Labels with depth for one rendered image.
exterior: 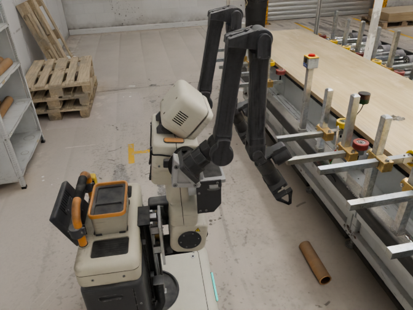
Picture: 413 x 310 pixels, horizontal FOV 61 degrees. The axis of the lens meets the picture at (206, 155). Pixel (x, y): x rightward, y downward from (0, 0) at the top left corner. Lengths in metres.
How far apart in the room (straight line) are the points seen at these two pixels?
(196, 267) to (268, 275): 0.55
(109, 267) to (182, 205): 0.37
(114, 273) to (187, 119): 0.66
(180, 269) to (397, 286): 1.22
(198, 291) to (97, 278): 0.66
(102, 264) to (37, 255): 1.40
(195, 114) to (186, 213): 0.45
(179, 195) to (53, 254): 1.48
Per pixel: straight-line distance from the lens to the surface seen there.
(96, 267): 1.46
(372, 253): 2.47
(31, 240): 2.96
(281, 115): 2.73
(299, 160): 1.89
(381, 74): 3.17
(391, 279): 2.37
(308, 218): 2.85
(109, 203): 1.55
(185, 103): 1.23
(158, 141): 1.27
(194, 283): 2.00
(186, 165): 1.18
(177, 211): 1.47
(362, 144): 2.02
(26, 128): 4.25
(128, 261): 1.44
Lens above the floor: 1.85
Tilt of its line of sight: 32 degrees down
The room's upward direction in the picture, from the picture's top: 2 degrees counter-clockwise
